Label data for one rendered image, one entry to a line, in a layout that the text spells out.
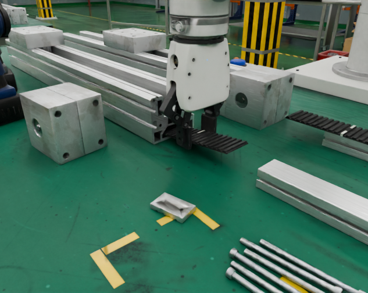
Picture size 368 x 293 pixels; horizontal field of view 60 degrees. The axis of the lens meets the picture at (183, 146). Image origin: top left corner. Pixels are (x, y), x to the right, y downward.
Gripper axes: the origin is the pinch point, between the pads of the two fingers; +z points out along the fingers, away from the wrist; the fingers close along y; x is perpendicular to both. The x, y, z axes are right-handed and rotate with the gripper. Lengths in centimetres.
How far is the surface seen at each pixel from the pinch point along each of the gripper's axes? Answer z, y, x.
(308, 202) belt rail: 1.7, -1.3, -21.6
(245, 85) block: -5.0, 14.0, 1.4
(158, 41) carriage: -7.6, 21.6, 37.9
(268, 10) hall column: 7, 282, 182
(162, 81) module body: -5.5, 2.9, 12.6
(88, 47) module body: -3, 14, 66
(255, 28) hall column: 26, 281, 195
